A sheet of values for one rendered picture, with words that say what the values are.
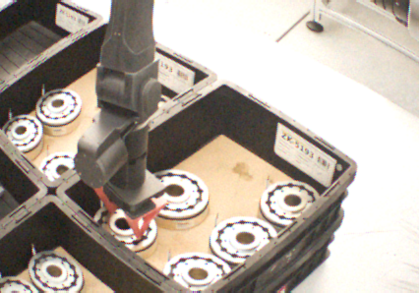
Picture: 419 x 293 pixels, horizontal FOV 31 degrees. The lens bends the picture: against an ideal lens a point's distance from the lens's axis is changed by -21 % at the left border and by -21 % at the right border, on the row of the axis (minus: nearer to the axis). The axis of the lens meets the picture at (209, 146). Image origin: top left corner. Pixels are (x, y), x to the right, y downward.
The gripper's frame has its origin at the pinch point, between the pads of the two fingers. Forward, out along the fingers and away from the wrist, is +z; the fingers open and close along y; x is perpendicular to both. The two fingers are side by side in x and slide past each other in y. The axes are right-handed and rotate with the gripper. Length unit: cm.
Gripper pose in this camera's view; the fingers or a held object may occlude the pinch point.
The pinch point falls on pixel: (126, 219)
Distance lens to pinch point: 131.5
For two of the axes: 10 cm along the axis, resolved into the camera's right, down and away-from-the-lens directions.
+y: 6.9, 5.3, -5.0
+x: 7.2, -4.0, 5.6
